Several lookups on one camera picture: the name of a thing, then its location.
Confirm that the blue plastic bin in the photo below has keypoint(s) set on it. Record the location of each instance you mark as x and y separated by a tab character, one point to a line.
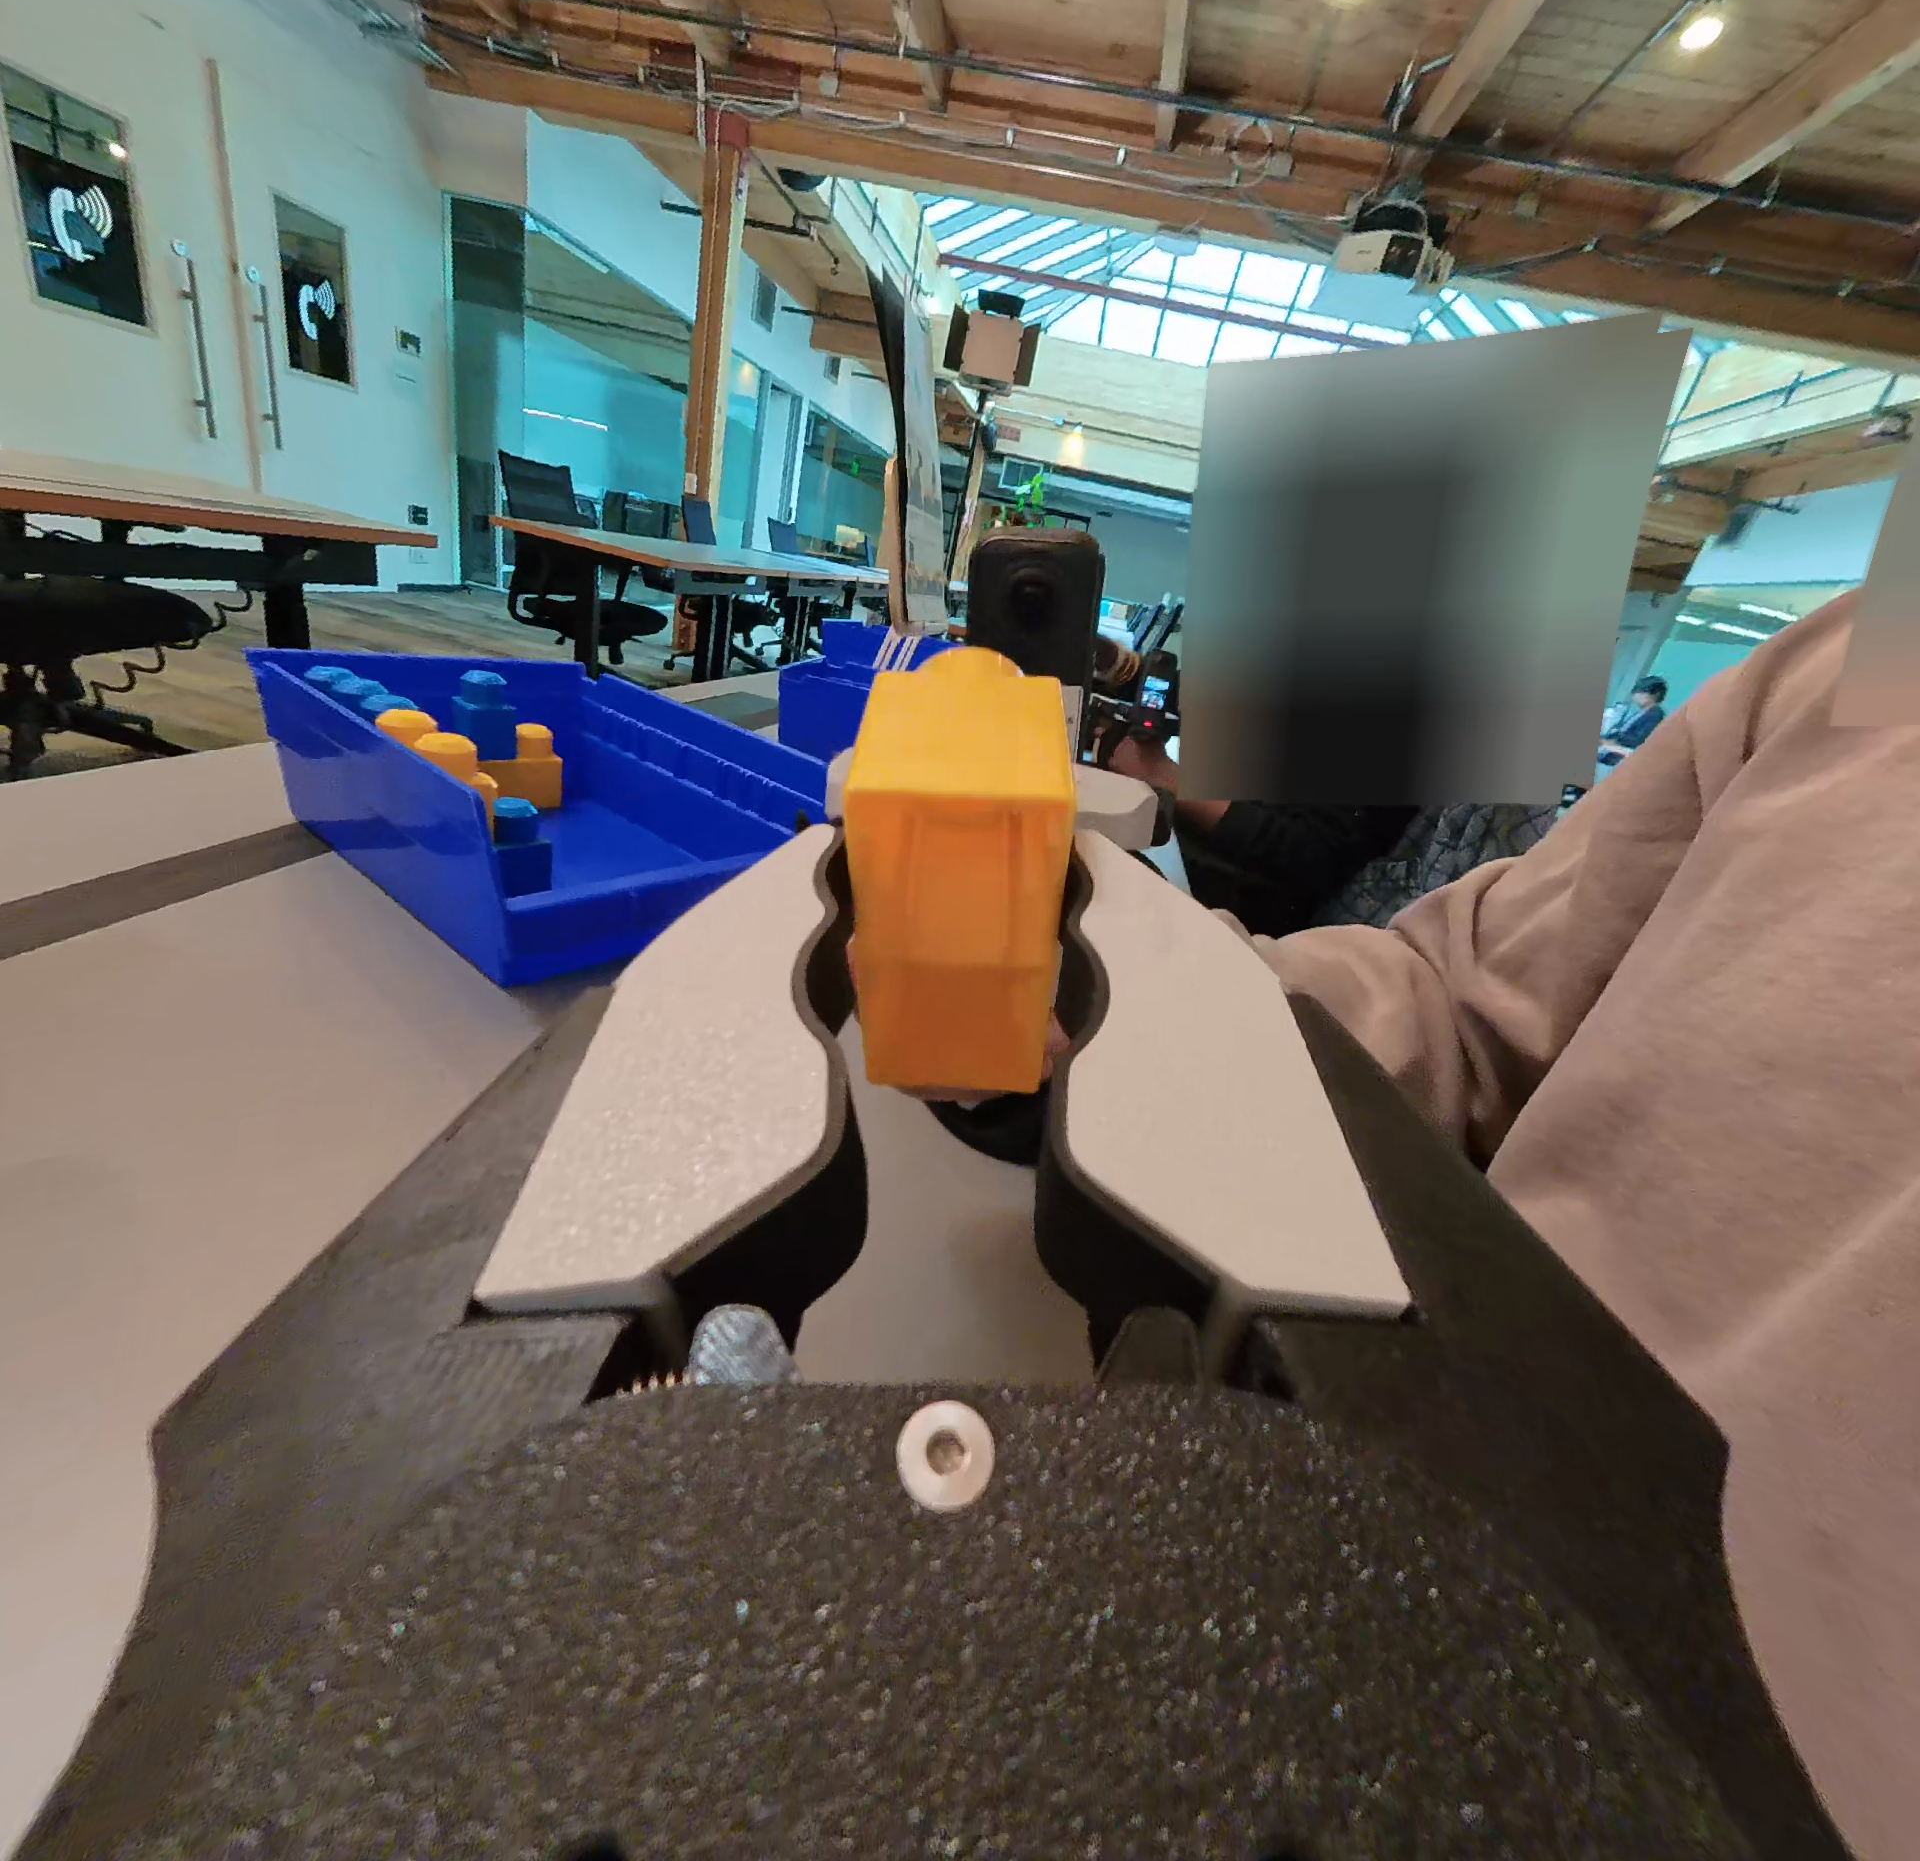
816	706
389	856

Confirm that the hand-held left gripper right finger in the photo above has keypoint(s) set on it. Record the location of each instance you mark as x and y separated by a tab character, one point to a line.
1214	1127

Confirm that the green potted plant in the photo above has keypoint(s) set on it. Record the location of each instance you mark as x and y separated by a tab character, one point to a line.
1030	495

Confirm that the wooden top desk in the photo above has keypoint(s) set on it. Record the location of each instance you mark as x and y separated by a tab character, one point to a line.
674	548
226	502

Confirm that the wooden post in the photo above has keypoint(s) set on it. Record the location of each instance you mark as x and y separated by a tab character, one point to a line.
712	316

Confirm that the ceiling projector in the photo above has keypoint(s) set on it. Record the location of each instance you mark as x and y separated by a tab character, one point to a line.
1386	247

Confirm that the yellow one-stud block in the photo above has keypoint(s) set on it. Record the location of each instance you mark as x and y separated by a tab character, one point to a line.
961	870

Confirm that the group of toy bricks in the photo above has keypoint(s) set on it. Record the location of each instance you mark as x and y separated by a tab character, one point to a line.
533	773

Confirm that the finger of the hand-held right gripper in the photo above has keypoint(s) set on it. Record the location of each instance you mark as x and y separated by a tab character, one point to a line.
1123	815

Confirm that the standing banner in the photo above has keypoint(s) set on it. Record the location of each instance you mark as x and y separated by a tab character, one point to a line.
919	465

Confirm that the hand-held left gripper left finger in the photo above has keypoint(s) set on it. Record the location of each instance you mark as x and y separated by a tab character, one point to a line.
691	1110

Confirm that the black hand-held device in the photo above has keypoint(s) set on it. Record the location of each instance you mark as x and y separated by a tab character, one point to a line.
1132	700

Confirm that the studio light panel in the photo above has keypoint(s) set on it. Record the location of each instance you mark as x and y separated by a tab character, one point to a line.
994	346

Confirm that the black office chair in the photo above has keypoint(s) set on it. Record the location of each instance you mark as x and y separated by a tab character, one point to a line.
706	526
91	615
547	511

